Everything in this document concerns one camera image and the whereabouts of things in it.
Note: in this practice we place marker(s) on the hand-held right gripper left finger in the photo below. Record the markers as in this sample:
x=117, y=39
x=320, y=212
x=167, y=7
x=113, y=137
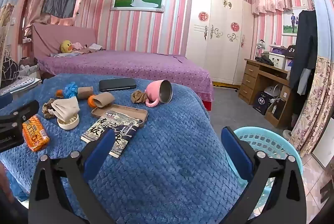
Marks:
x=100, y=151

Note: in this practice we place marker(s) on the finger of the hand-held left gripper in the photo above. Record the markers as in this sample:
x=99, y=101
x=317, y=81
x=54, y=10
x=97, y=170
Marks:
x=18, y=115
x=5, y=102

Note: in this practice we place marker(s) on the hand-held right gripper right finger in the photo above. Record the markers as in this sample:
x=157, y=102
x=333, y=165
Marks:
x=236, y=153

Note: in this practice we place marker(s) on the dark blue printed packet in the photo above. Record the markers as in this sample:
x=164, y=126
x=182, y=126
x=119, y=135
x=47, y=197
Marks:
x=104, y=132

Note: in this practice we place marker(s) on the orange snack packet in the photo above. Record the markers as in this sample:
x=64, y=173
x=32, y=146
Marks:
x=35, y=134

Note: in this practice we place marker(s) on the brown patterned wrapper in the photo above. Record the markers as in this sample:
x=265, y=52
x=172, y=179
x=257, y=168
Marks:
x=47, y=109

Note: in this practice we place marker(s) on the light blue plastic basket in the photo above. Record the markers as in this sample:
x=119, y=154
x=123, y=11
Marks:
x=268, y=140

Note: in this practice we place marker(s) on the white round plastic lid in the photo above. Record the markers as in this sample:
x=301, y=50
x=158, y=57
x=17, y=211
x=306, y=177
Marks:
x=68, y=123

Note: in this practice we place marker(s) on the small orange bottle cap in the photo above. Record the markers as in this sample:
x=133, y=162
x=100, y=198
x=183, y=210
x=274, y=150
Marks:
x=59, y=93

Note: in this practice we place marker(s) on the beige cloth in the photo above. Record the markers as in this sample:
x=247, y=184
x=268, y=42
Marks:
x=66, y=108

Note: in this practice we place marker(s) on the blue plastic cover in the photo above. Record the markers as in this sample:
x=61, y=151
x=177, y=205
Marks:
x=71, y=89

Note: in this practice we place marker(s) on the narrow cardboard tube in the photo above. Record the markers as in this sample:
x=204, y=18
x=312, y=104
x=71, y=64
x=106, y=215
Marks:
x=85, y=92

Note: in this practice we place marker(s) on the small brown plush toy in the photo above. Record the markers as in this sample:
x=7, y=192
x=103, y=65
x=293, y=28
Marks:
x=138, y=96

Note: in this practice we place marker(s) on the person's left forearm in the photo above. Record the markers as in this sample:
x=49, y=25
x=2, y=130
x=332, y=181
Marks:
x=5, y=182

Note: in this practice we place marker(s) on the white dotted board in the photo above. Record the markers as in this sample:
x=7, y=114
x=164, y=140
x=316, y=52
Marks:
x=18, y=84

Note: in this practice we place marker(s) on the black patterned bag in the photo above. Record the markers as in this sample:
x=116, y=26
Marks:
x=9, y=70

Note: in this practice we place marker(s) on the brown phone case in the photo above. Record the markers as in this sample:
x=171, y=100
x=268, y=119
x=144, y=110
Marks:
x=135, y=113

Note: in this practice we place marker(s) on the white standing fan base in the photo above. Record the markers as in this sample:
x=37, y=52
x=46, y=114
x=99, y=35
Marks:
x=287, y=134

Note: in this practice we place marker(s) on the black paper bag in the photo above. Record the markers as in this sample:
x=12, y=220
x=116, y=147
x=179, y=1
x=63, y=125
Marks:
x=261, y=103

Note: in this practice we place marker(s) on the black phone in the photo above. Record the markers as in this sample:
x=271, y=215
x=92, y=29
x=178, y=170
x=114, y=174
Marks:
x=117, y=84

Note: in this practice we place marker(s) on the yellow floor bar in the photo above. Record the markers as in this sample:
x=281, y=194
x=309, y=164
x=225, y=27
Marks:
x=225, y=84

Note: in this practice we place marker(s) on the small white fan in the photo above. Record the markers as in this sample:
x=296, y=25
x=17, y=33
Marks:
x=271, y=91

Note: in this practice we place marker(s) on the wooden desk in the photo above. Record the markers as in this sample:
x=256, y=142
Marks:
x=249, y=75

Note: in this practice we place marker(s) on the pink mug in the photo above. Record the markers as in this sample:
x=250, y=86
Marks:
x=154, y=91

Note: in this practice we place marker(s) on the pink covered headboard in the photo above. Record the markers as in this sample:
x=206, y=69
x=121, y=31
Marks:
x=52, y=36

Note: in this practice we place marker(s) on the yellow duck plush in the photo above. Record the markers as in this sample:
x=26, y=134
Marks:
x=66, y=46

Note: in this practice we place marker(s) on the beige floral curtain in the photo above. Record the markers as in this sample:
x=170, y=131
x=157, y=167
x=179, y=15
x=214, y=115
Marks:
x=313, y=109

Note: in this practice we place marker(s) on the purple dotted bed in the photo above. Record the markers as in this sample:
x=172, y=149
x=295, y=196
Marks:
x=130, y=65

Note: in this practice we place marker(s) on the pink garment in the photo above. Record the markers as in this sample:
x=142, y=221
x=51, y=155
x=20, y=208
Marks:
x=77, y=46

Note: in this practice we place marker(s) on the dark clothes pile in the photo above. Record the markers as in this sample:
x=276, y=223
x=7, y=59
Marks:
x=263, y=60

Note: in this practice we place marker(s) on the white wardrobe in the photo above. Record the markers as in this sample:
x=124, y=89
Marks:
x=221, y=57

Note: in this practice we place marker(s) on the white storage box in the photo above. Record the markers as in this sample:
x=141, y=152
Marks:
x=278, y=61

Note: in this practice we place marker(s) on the white garment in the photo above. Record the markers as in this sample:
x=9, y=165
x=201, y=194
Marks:
x=95, y=46

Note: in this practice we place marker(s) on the desk lamp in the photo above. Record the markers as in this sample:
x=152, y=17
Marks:
x=260, y=46

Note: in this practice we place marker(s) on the purple box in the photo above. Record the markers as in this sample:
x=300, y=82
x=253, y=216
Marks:
x=279, y=51

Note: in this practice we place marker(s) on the black printed cap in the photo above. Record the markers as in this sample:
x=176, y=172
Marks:
x=291, y=50

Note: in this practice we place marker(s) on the red paper-cut decoration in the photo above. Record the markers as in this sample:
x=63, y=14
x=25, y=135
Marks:
x=234, y=26
x=203, y=16

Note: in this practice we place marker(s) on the dark hanging coat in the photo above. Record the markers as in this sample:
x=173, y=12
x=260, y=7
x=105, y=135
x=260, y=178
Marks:
x=304, y=44

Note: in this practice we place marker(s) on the small framed photo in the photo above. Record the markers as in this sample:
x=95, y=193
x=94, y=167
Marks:
x=289, y=23

